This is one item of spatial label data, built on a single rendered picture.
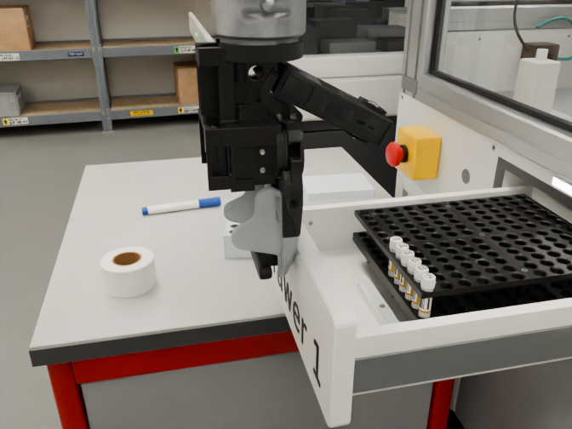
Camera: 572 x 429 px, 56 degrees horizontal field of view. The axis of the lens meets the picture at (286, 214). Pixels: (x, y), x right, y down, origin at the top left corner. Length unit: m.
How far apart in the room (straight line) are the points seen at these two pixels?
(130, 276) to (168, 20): 3.99
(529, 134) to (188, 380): 0.53
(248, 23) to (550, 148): 0.40
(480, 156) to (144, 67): 4.04
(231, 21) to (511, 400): 0.64
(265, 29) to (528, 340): 0.34
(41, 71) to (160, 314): 4.09
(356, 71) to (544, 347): 0.94
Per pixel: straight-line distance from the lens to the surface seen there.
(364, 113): 0.47
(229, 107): 0.45
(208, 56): 0.44
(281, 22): 0.42
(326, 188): 1.01
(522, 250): 0.59
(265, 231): 0.48
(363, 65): 1.36
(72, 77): 4.70
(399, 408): 0.89
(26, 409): 1.80
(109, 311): 0.73
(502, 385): 0.87
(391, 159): 0.89
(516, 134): 0.74
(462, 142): 0.84
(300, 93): 0.45
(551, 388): 0.78
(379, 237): 0.57
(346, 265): 0.64
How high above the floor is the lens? 1.17
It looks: 25 degrees down
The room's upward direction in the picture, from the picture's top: straight up
